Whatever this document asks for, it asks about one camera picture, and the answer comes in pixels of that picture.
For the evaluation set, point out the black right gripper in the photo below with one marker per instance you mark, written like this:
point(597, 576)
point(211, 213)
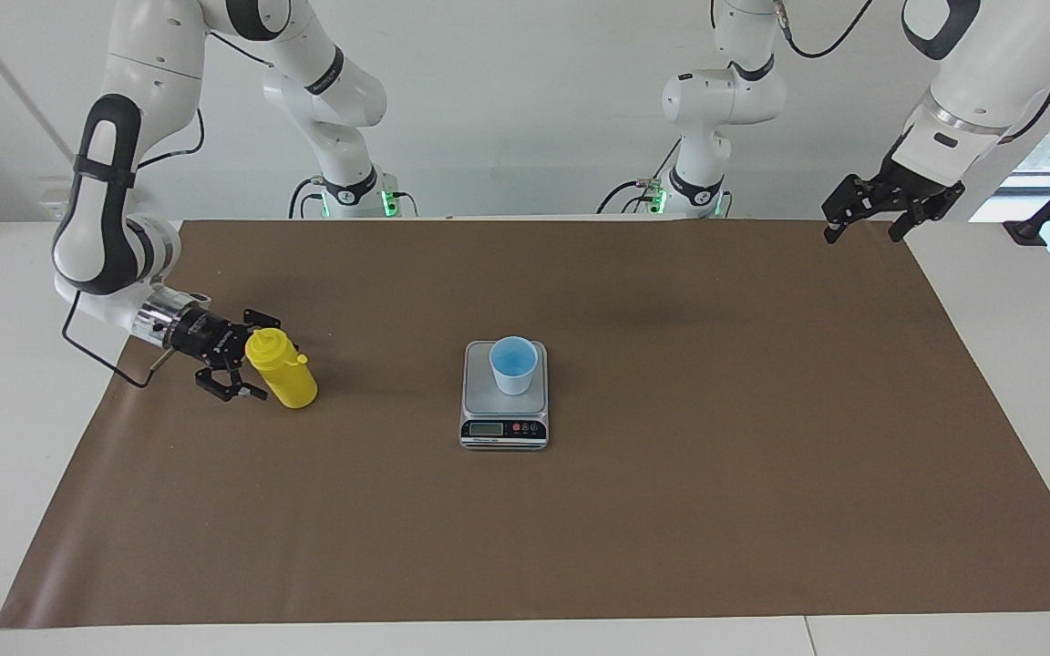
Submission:
point(206, 339)

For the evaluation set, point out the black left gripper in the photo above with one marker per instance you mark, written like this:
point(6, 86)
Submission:
point(908, 187)

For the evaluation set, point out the yellow squeeze bottle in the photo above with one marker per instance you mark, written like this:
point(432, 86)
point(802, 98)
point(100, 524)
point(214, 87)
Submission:
point(286, 374)

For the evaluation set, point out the light blue plastic cup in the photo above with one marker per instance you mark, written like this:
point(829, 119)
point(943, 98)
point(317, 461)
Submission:
point(513, 364)

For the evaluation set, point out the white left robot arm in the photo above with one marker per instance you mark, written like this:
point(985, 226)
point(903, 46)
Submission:
point(990, 73)

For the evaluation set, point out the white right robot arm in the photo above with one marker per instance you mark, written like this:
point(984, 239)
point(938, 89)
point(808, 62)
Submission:
point(106, 228)

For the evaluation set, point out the silver digital kitchen scale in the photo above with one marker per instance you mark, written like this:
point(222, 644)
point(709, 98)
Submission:
point(499, 421)

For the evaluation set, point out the brown table mat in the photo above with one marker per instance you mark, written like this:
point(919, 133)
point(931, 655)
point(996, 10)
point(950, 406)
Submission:
point(671, 510)

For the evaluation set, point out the white wall outlet box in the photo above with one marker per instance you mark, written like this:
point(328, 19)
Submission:
point(56, 205)

